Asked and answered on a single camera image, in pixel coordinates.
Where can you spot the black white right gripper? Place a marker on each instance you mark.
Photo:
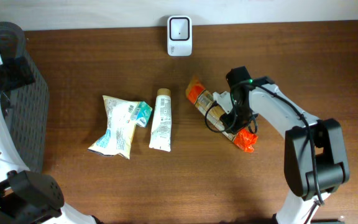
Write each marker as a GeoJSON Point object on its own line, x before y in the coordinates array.
{"type": "Point", "coordinates": [237, 126]}

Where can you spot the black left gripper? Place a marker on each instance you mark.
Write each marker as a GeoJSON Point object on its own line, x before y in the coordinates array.
{"type": "Point", "coordinates": [18, 77]}

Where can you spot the white cream tube gold cap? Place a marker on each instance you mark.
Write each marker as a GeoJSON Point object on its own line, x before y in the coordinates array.
{"type": "Point", "coordinates": [162, 121]}

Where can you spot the teal small packet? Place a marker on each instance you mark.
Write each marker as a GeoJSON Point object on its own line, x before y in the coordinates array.
{"type": "Point", "coordinates": [141, 114]}

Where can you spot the white snack bag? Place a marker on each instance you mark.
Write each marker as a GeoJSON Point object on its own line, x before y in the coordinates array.
{"type": "Point", "coordinates": [120, 129]}

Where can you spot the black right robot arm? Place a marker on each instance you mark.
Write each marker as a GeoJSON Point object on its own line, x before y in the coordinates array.
{"type": "Point", "coordinates": [315, 158]}

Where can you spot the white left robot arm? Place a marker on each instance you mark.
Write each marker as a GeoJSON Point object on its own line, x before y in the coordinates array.
{"type": "Point", "coordinates": [26, 195]}

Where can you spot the white barcode scanner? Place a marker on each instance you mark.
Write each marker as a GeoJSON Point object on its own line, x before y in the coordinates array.
{"type": "Point", "coordinates": [179, 36]}

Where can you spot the dark grey plastic basket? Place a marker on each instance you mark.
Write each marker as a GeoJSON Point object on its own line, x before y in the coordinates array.
{"type": "Point", "coordinates": [24, 109]}

